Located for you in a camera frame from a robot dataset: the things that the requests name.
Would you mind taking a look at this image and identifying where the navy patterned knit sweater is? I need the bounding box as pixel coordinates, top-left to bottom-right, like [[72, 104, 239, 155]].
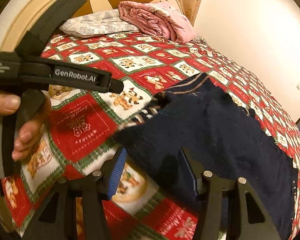
[[114, 73, 298, 239]]

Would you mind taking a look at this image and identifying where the person's left hand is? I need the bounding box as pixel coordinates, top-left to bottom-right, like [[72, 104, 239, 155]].
[[0, 90, 52, 161]]

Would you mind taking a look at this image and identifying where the red christmas patchwork bedspread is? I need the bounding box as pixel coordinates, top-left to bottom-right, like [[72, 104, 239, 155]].
[[2, 32, 300, 239]]

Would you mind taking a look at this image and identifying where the grey floral pillow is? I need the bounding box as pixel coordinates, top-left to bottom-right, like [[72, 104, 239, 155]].
[[59, 9, 139, 38]]

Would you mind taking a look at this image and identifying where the pink folded blanket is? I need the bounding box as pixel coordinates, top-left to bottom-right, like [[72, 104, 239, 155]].
[[118, 1, 197, 44]]

